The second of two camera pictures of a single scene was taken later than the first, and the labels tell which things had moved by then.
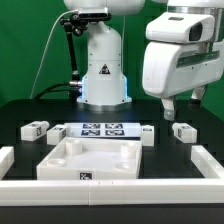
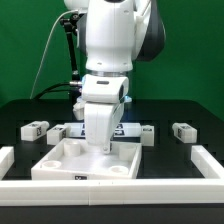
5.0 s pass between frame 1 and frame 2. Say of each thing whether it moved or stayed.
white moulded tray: moved
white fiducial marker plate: stayed
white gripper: moved
